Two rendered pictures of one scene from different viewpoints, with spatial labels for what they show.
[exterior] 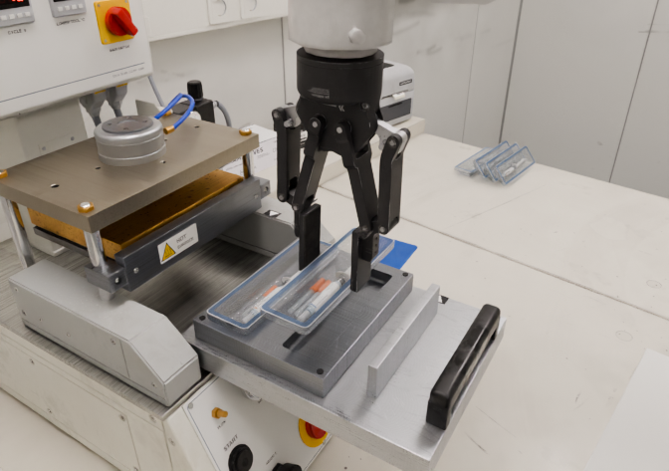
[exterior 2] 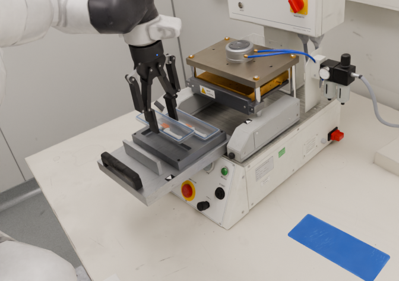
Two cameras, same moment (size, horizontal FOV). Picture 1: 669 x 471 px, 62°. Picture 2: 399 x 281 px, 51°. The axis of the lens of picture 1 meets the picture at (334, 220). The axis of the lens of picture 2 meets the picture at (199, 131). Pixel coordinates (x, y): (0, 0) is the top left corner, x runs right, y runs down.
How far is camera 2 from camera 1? 1.23 m
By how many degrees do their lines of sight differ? 89
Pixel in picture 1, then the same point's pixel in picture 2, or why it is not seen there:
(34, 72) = (261, 10)
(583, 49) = not seen: outside the picture
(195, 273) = (241, 120)
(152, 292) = (230, 111)
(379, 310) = (158, 150)
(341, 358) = (138, 139)
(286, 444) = not seen: hidden behind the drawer
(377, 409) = (121, 152)
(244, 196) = (238, 101)
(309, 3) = not seen: hidden behind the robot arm
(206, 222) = (219, 95)
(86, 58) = (282, 14)
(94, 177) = (217, 53)
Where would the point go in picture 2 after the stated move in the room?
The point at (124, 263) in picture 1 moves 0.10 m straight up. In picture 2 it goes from (190, 80) to (184, 49)
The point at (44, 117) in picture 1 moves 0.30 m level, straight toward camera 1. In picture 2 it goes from (272, 31) to (175, 51)
